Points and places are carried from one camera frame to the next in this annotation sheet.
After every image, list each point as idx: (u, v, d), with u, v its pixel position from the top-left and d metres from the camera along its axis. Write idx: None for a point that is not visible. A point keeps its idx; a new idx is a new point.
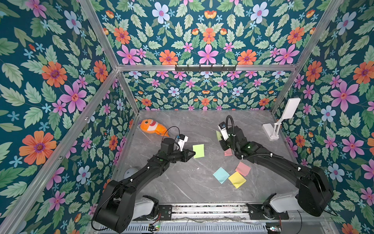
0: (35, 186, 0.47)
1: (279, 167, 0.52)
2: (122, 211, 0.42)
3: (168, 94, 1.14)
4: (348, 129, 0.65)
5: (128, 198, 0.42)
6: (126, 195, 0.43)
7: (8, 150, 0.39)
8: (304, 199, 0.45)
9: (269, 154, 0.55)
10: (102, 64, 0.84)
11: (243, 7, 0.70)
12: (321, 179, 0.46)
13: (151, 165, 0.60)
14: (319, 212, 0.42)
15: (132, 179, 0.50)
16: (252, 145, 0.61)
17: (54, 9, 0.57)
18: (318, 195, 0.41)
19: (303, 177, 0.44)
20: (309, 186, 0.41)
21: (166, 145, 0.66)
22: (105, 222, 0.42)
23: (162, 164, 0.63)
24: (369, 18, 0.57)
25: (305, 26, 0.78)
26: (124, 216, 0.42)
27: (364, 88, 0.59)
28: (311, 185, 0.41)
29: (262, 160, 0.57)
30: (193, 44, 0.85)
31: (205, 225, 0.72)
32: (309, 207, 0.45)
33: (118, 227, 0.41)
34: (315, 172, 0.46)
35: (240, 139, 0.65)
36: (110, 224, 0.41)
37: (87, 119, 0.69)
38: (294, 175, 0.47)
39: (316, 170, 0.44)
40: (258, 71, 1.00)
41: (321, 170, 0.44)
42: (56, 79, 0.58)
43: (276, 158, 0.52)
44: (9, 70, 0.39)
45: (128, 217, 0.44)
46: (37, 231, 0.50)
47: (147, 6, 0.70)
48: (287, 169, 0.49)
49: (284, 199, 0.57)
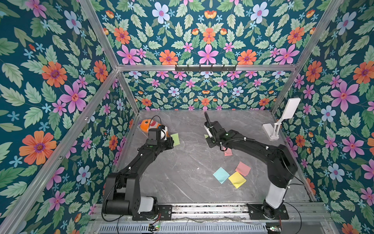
0: (35, 186, 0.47)
1: (250, 148, 0.60)
2: (131, 195, 0.43)
3: (168, 94, 1.14)
4: (348, 129, 0.65)
5: (132, 183, 0.44)
6: (130, 181, 0.44)
7: (8, 150, 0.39)
8: (273, 173, 0.52)
9: (243, 138, 0.61)
10: (102, 64, 0.84)
11: (243, 7, 0.70)
12: (285, 155, 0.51)
13: (144, 152, 0.62)
14: (285, 184, 0.49)
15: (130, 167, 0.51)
16: (230, 132, 0.67)
17: (54, 9, 0.57)
18: (283, 168, 0.47)
19: (270, 154, 0.51)
20: (273, 161, 0.48)
21: (154, 131, 0.68)
22: (117, 210, 0.43)
23: (154, 148, 0.65)
24: (369, 18, 0.57)
25: (305, 26, 0.78)
26: (134, 199, 0.44)
27: (364, 88, 0.59)
28: (276, 160, 0.47)
29: (237, 144, 0.64)
30: (193, 44, 0.85)
31: (205, 225, 0.72)
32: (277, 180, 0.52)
33: (131, 211, 0.43)
34: (281, 149, 0.51)
35: (218, 129, 0.73)
36: (123, 210, 0.43)
37: (87, 119, 0.69)
38: (263, 153, 0.54)
39: (281, 148, 0.51)
40: (258, 71, 1.00)
41: (285, 148, 0.50)
42: (56, 79, 0.58)
43: (250, 141, 0.58)
44: (9, 70, 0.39)
45: (137, 200, 0.46)
46: (38, 231, 0.50)
47: (147, 6, 0.70)
48: (257, 149, 0.56)
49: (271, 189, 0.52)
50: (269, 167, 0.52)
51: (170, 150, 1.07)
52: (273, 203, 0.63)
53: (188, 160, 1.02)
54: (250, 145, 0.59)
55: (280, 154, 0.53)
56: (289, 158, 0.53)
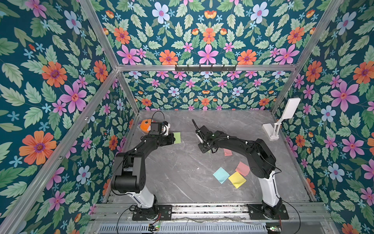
0: (35, 186, 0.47)
1: (232, 145, 0.66)
2: (139, 171, 0.48)
3: (168, 94, 1.14)
4: (348, 129, 0.65)
5: (140, 161, 0.48)
6: (137, 159, 0.49)
7: (8, 150, 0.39)
8: (253, 166, 0.57)
9: (226, 136, 0.68)
10: (102, 64, 0.84)
11: (243, 7, 0.70)
12: (263, 148, 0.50)
13: (148, 139, 0.67)
14: (264, 175, 0.55)
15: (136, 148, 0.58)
16: (215, 132, 0.73)
17: (54, 9, 0.57)
18: (260, 160, 0.53)
19: (248, 147, 0.56)
20: (252, 154, 0.54)
21: (156, 124, 0.75)
22: (125, 185, 0.47)
23: (156, 137, 0.69)
24: (369, 18, 0.57)
25: (305, 26, 0.78)
26: (141, 175, 0.49)
27: (364, 88, 0.59)
28: (254, 152, 0.53)
29: (222, 142, 0.70)
30: (193, 44, 0.85)
31: (205, 225, 0.72)
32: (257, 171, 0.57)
33: (139, 187, 0.47)
34: (258, 143, 0.58)
35: (205, 132, 0.80)
36: (131, 185, 0.47)
37: (87, 119, 0.69)
38: (242, 147, 0.60)
39: (259, 141, 0.57)
40: (258, 71, 1.00)
41: (263, 141, 0.55)
42: (56, 79, 0.58)
43: (232, 138, 0.65)
44: (9, 70, 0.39)
45: (143, 178, 0.51)
46: (37, 231, 0.50)
47: (147, 6, 0.70)
48: (237, 144, 0.62)
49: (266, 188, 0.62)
50: (249, 160, 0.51)
51: (170, 150, 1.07)
52: (269, 200, 0.65)
53: (188, 160, 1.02)
54: (230, 141, 0.65)
55: (257, 147, 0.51)
56: (266, 150, 0.59)
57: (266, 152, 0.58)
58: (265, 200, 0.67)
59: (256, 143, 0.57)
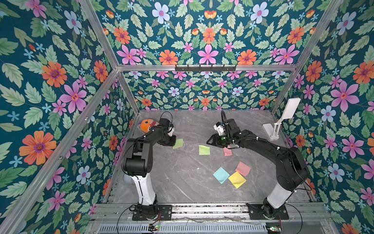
0: (35, 186, 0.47)
1: (261, 148, 0.59)
2: (147, 154, 0.53)
3: (168, 94, 1.14)
4: (348, 129, 0.65)
5: (148, 146, 0.54)
6: (146, 144, 0.54)
7: (8, 150, 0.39)
8: (281, 174, 0.51)
9: (255, 137, 0.62)
10: (102, 64, 0.84)
11: (243, 7, 0.70)
12: (297, 158, 0.52)
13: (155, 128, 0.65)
14: (293, 186, 0.48)
15: (145, 135, 0.62)
16: (243, 131, 0.68)
17: (54, 9, 0.56)
18: (292, 170, 0.47)
19: (279, 154, 0.50)
20: (283, 162, 0.47)
21: (164, 118, 0.83)
22: (134, 167, 0.53)
23: (163, 128, 0.76)
24: (369, 18, 0.57)
25: (305, 26, 0.78)
26: (149, 159, 0.55)
27: (364, 88, 0.59)
28: (286, 160, 0.47)
29: (249, 143, 0.64)
30: (193, 44, 0.85)
31: (205, 225, 0.72)
32: (285, 182, 0.50)
33: (146, 170, 0.53)
34: (292, 152, 0.51)
35: (233, 127, 0.74)
36: (139, 168, 0.52)
37: (87, 119, 0.69)
38: (273, 153, 0.53)
39: (294, 149, 0.51)
40: (258, 71, 1.00)
41: (298, 150, 0.49)
42: (56, 79, 0.58)
43: (262, 141, 0.58)
44: (9, 70, 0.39)
45: (150, 162, 0.56)
46: (38, 231, 0.50)
47: (147, 6, 0.70)
48: (267, 148, 0.56)
49: (278, 191, 0.59)
50: (278, 167, 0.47)
51: (170, 150, 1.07)
52: (274, 202, 0.63)
53: (188, 160, 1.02)
54: (259, 144, 0.59)
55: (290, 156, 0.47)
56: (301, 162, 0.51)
57: (300, 163, 0.51)
58: (269, 199, 0.66)
59: (290, 151, 0.51)
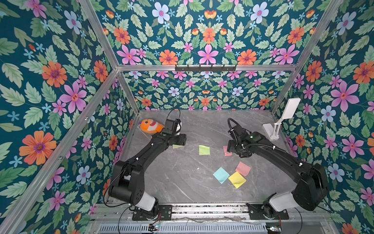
0: (35, 186, 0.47)
1: (280, 162, 0.51)
2: (134, 186, 0.44)
3: (168, 94, 1.14)
4: (348, 129, 0.65)
5: (137, 176, 0.44)
6: (135, 172, 0.44)
7: (8, 150, 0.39)
8: (299, 193, 0.46)
9: (271, 146, 0.54)
10: (102, 64, 0.84)
11: (243, 7, 0.70)
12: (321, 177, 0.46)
13: (155, 143, 0.59)
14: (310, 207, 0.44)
15: (138, 158, 0.50)
16: (254, 135, 0.59)
17: (54, 9, 0.57)
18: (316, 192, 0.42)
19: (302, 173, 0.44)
20: (308, 183, 0.41)
21: (170, 122, 0.69)
22: (120, 196, 0.45)
23: (167, 138, 0.64)
24: (369, 18, 0.57)
25: (305, 25, 0.78)
26: (136, 190, 0.45)
27: (364, 88, 0.59)
28: (311, 181, 0.41)
29: (263, 151, 0.56)
30: (193, 44, 0.85)
31: (205, 225, 0.72)
32: (304, 202, 0.46)
33: (132, 201, 0.44)
34: (316, 169, 0.47)
35: (240, 132, 0.67)
36: (126, 198, 0.45)
37: (87, 119, 0.69)
38: (295, 170, 0.46)
39: (317, 167, 0.46)
40: (258, 71, 0.99)
41: (322, 168, 0.43)
42: (56, 79, 0.58)
43: (278, 151, 0.51)
44: (9, 70, 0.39)
45: (140, 191, 0.47)
46: (37, 231, 0.50)
47: (147, 6, 0.70)
48: (288, 164, 0.48)
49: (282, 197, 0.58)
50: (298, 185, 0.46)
51: (170, 150, 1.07)
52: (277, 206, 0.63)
53: (188, 160, 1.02)
54: (276, 155, 0.51)
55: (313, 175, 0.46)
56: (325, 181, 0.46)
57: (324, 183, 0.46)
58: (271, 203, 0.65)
59: (314, 169, 0.45)
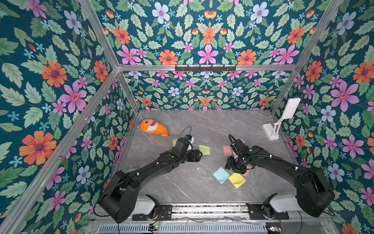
0: (35, 186, 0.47)
1: (276, 167, 0.54)
2: (123, 203, 0.42)
3: (168, 94, 1.14)
4: (348, 129, 0.65)
5: (130, 192, 0.42)
6: (129, 189, 0.43)
7: (8, 150, 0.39)
8: (303, 198, 0.46)
9: (268, 155, 0.58)
10: (102, 64, 0.84)
11: (243, 7, 0.70)
12: (319, 179, 0.47)
13: (161, 162, 0.58)
14: (319, 212, 0.42)
15: (139, 173, 0.50)
16: (253, 148, 0.64)
17: (54, 9, 0.57)
18: (316, 195, 0.42)
19: (299, 176, 0.45)
20: (306, 185, 0.43)
21: (181, 143, 0.66)
22: (108, 208, 0.43)
23: (174, 161, 0.63)
24: (369, 18, 0.57)
25: (305, 26, 0.78)
26: (124, 208, 0.42)
27: (364, 88, 0.59)
28: (308, 183, 0.42)
29: (262, 161, 0.59)
30: (193, 44, 0.85)
31: (205, 225, 0.72)
32: (309, 207, 0.45)
33: (117, 217, 0.42)
34: (313, 172, 0.47)
35: (241, 146, 0.71)
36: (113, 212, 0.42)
37: (87, 119, 0.69)
38: (291, 174, 0.48)
39: (314, 169, 0.45)
40: (258, 71, 1.00)
41: (318, 170, 0.45)
42: (56, 79, 0.58)
43: (276, 160, 0.54)
44: (9, 70, 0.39)
45: (128, 208, 0.44)
46: (37, 231, 0.50)
47: (147, 6, 0.70)
48: (284, 169, 0.51)
49: (286, 199, 0.57)
50: (298, 190, 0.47)
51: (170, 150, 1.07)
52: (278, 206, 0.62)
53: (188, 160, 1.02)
54: (273, 162, 0.54)
55: (311, 177, 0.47)
56: (324, 183, 0.46)
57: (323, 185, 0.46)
58: (271, 202, 0.65)
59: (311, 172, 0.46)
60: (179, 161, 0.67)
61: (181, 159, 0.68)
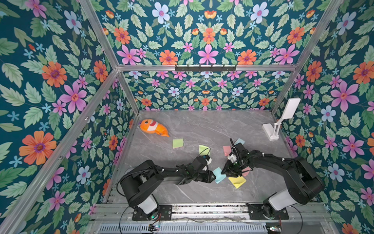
0: (35, 186, 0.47)
1: (265, 162, 0.61)
2: (143, 189, 0.45)
3: (168, 94, 1.14)
4: (348, 129, 0.65)
5: (153, 182, 0.46)
6: (153, 178, 0.47)
7: (8, 150, 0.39)
8: (292, 186, 0.48)
9: (261, 154, 0.64)
10: (102, 64, 0.84)
11: (243, 7, 0.70)
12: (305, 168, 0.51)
13: (179, 171, 0.63)
14: (307, 199, 0.44)
15: (163, 170, 0.54)
16: (251, 150, 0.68)
17: (54, 9, 0.57)
18: (299, 181, 0.45)
19: (284, 164, 0.50)
20: (289, 171, 0.47)
21: (197, 163, 0.69)
22: (127, 189, 0.46)
23: (191, 175, 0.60)
24: (369, 18, 0.57)
25: (305, 26, 0.78)
26: (140, 196, 0.44)
27: (364, 88, 0.59)
28: (291, 170, 0.46)
29: (257, 161, 0.65)
30: (193, 44, 0.85)
31: (205, 225, 0.72)
32: (299, 195, 0.47)
33: (129, 201, 0.44)
34: (298, 160, 0.51)
35: (241, 149, 0.77)
36: (129, 194, 0.45)
37: (87, 119, 0.69)
38: (277, 164, 0.54)
39: (299, 159, 0.51)
40: (258, 71, 1.00)
41: (304, 159, 0.49)
42: (56, 79, 0.58)
43: (268, 157, 0.59)
44: (9, 70, 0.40)
45: (142, 198, 0.46)
46: (38, 231, 0.50)
47: (147, 6, 0.70)
48: (272, 162, 0.57)
49: (280, 193, 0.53)
50: (286, 178, 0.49)
51: (170, 150, 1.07)
52: (276, 204, 0.63)
53: (188, 160, 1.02)
54: (266, 159, 0.60)
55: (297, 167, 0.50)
56: (308, 170, 0.50)
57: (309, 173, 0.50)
58: (271, 200, 0.65)
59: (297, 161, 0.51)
60: (191, 178, 0.67)
61: (193, 176, 0.70)
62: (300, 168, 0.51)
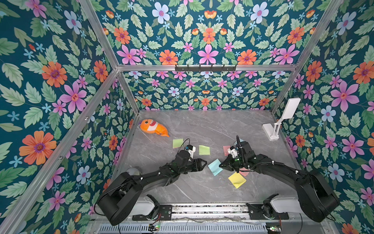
0: (35, 186, 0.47)
1: (277, 171, 0.56)
2: (123, 204, 0.43)
3: (168, 94, 1.14)
4: (348, 129, 0.65)
5: (131, 194, 0.44)
6: (131, 191, 0.44)
7: (8, 150, 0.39)
8: (305, 202, 0.45)
9: (271, 162, 0.59)
10: (102, 64, 0.84)
11: (243, 7, 0.70)
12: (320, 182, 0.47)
13: (162, 173, 0.60)
14: (321, 216, 0.42)
15: (142, 178, 0.51)
16: (258, 156, 0.67)
17: (54, 9, 0.57)
18: (315, 197, 0.42)
19: (299, 179, 0.45)
20: (305, 186, 0.43)
21: (180, 158, 0.66)
22: (107, 208, 0.43)
23: (173, 175, 0.63)
24: (369, 18, 0.57)
25: (305, 26, 0.78)
26: (121, 211, 0.42)
27: (364, 88, 0.59)
28: (307, 185, 0.43)
29: (265, 167, 0.61)
30: (193, 44, 0.85)
31: (205, 225, 0.72)
32: (311, 210, 0.44)
33: (112, 219, 0.42)
34: (313, 174, 0.48)
35: (247, 151, 0.72)
36: (110, 212, 0.42)
37: (87, 119, 0.69)
38: (291, 177, 0.50)
39: (314, 173, 0.48)
40: (258, 71, 1.00)
41: (318, 173, 0.45)
42: (56, 79, 0.58)
43: (278, 165, 0.56)
44: (9, 70, 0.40)
45: (125, 212, 0.44)
46: (38, 231, 0.50)
47: (147, 6, 0.70)
48: (285, 173, 0.52)
49: (286, 200, 0.57)
50: (299, 192, 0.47)
51: (170, 150, 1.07)
52: (277, 206, 0.62)
53: None
54: (275, 167, 0.56)
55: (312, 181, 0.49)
56: (324, 186, 0.46)
57: (326, 189, 0.46)
58: (272, 202, 0.64)
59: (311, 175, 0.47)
60: (177, 176, 0.66)
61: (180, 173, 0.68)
62: (313, 182, 0.48)
